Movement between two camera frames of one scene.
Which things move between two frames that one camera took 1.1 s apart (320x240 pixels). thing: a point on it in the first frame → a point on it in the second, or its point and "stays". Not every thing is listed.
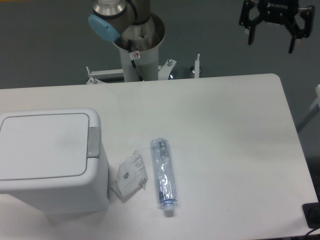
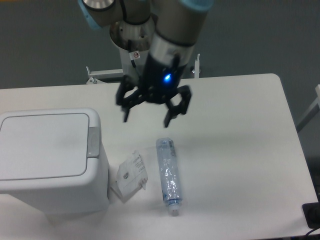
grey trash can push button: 93,150 stays
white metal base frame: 164,71 stays
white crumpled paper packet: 131,176 stays
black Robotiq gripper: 274,11 → 159,77
